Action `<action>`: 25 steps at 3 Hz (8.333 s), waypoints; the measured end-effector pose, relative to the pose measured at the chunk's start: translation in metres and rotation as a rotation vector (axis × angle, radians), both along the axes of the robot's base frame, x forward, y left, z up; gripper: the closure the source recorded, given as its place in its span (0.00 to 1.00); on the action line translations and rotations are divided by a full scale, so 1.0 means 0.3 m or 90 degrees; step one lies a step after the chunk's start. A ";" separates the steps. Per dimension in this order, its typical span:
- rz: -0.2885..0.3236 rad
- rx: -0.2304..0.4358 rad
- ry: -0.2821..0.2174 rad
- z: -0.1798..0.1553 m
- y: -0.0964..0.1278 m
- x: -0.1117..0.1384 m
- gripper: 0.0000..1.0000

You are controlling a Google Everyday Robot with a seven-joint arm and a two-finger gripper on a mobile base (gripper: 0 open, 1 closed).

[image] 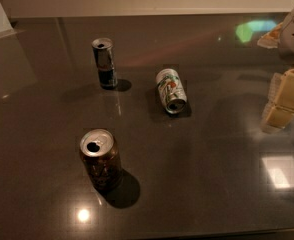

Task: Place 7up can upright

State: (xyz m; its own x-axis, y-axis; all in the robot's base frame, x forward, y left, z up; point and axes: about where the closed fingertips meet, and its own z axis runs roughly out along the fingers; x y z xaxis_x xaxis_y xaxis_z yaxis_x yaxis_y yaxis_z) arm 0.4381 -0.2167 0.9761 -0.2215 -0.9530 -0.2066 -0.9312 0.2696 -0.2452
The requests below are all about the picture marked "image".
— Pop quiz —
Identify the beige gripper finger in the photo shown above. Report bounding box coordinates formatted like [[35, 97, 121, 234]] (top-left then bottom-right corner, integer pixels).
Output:
[[257, 23, 282, 49], [261, 68, 294, 133]]

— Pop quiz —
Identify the white green 7up can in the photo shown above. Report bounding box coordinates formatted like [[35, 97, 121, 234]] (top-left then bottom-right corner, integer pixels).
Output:
[[156, 68, 187, 114]]

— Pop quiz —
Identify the tall slim dark can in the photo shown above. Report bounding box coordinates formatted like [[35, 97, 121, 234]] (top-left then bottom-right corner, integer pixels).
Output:
[[92, 38, 118, 89]]

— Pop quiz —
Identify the brown soda can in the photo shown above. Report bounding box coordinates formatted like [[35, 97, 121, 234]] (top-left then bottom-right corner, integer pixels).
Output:
[[79, 129, 123, 192]]

